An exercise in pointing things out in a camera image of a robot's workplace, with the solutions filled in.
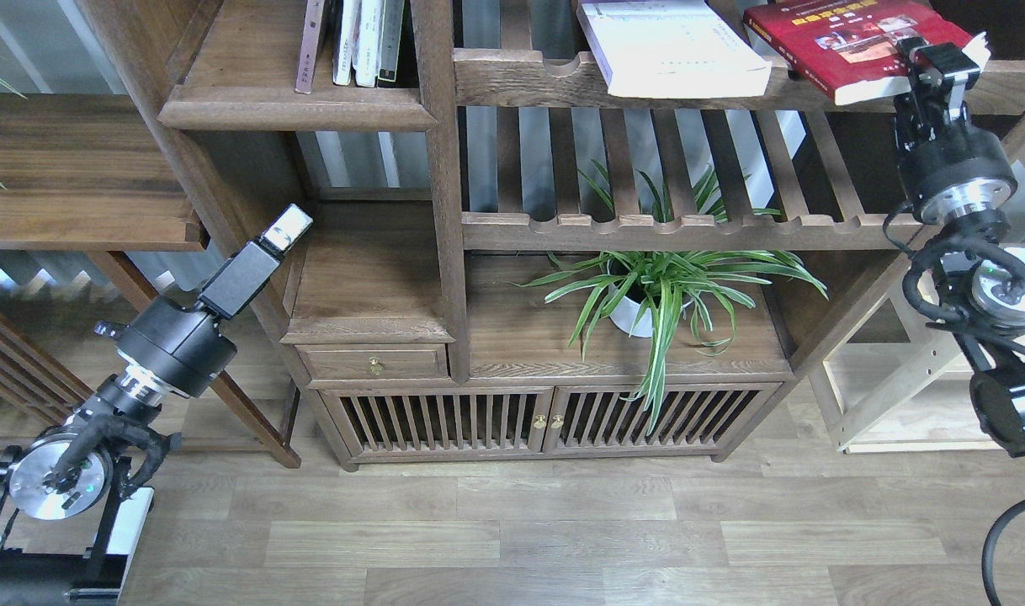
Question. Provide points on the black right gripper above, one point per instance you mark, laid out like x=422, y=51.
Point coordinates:
x=948, y=166

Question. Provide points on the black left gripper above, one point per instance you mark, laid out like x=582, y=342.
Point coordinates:
x=169, y=348

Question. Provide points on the red hardcover book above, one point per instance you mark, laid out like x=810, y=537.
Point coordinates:
x=848, y=48

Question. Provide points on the maroon book white characters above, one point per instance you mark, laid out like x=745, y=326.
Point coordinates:
x=313, y=31

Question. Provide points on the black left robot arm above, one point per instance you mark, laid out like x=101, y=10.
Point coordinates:
x=106, y=451

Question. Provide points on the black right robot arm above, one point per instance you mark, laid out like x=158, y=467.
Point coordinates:
x=963, y=281

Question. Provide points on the dark slatted wooden rack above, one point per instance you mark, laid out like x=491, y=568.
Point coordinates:
x=51, y=360

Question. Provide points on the white upright book left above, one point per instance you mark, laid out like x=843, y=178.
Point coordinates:
x=348, y=26

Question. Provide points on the white upright book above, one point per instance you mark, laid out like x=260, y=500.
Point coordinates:
x=366, y=60
x=348, y=26

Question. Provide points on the dark wooden bookshelf cabinet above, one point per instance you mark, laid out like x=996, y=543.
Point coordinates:
x=434, y=200

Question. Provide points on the white paperback book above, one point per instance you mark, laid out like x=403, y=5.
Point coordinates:
x=670, y=50

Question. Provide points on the white upright book middle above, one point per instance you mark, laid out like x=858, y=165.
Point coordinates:
x=366, y=60

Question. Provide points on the dark spine upright book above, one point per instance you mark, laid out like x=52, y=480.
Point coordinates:
x=390, y=43

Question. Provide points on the spider plant green leaves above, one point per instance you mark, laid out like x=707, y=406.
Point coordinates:
x=664, y=287

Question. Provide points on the white plant pot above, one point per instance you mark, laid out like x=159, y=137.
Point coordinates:
x=630, y=320

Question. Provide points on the light wooden shelf frame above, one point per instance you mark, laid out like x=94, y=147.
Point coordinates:
x=893, y=385

